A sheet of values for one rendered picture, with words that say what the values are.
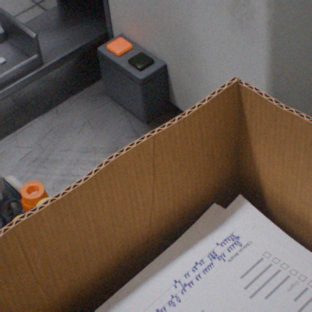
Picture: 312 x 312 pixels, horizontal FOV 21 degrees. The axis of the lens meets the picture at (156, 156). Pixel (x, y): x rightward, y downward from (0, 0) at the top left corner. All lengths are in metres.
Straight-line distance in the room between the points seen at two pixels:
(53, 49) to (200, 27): 0.17
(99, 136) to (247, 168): 0.18
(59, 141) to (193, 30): 0.16
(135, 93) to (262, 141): 0.19
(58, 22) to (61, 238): 0.32
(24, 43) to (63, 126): 0.08
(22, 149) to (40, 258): 0.24
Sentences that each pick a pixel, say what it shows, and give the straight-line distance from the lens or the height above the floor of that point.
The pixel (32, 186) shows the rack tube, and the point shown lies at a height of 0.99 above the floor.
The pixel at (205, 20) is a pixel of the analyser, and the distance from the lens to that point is 0.62.
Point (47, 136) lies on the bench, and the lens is 0.71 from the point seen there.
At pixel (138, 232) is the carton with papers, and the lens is 0.53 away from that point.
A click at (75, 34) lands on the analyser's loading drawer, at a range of 0.75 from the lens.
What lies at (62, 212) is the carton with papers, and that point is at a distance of 0.47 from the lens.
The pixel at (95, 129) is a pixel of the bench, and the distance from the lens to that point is 0.71.
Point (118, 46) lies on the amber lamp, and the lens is 0.70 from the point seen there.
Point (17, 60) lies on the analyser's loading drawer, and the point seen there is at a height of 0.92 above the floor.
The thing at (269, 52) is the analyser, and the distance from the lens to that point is 0.58.
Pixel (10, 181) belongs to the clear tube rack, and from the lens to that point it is 0.58.
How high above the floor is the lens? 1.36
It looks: 46 degrees down
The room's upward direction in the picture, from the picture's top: 7 degrees counter-clockwise
